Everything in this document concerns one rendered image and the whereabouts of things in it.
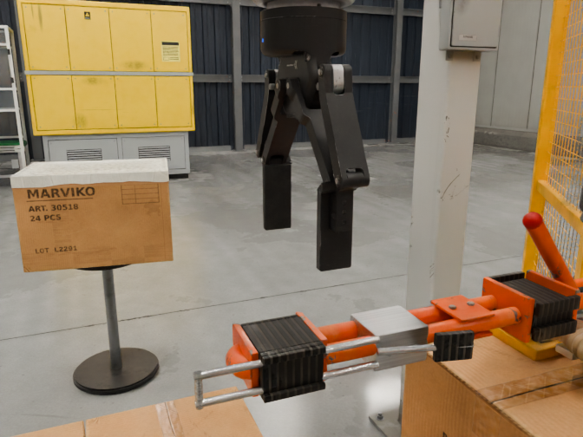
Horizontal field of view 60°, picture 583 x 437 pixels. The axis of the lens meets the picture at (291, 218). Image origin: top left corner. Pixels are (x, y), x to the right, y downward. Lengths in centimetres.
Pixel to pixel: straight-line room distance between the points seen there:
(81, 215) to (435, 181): 140
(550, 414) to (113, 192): 183
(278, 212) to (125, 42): 728
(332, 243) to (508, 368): 49
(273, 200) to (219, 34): 1089
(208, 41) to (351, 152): 1096
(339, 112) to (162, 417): 113
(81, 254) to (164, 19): 590
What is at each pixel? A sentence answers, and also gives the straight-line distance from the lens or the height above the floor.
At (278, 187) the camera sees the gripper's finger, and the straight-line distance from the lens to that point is 54.
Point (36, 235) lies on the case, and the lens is 230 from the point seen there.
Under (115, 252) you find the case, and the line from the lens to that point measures 228.
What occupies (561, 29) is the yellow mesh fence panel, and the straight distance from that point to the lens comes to 218.
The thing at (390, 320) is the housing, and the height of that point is 109.
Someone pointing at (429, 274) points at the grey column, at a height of 71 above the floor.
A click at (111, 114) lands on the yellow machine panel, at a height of 98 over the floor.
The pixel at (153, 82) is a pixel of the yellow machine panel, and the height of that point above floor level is 143.
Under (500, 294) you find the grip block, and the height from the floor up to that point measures 110.
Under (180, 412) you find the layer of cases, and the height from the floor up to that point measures 54.
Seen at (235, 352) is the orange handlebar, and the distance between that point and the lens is 55.
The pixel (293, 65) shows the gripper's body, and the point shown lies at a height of 138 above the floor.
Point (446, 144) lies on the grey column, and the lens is 178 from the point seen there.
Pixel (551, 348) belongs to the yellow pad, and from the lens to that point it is 90.
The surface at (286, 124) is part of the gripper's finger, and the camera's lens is 50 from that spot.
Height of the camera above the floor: 136
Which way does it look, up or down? 14 degrees down
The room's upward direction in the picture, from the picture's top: straight up
